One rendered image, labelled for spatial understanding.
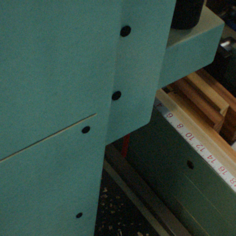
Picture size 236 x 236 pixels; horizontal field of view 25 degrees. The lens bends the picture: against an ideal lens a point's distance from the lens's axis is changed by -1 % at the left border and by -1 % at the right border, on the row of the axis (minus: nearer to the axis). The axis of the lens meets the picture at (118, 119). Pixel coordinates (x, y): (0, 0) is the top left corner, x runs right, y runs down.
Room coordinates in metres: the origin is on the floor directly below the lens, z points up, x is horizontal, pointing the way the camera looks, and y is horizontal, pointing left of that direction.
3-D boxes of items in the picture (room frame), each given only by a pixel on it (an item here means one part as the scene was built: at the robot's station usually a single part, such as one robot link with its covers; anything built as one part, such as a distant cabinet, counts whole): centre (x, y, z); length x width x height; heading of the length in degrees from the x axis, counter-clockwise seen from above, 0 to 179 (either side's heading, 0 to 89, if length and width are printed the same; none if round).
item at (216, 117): (0.54, -0.05, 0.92); 0.24 x 0.02 x 0.05; 43
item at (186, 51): (0.50, -0.04, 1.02); 0.14 x 0.07 x 0.09; 133
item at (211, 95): (0.54, -0.07, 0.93); 0.19 x 0.02 x 0.06; 43
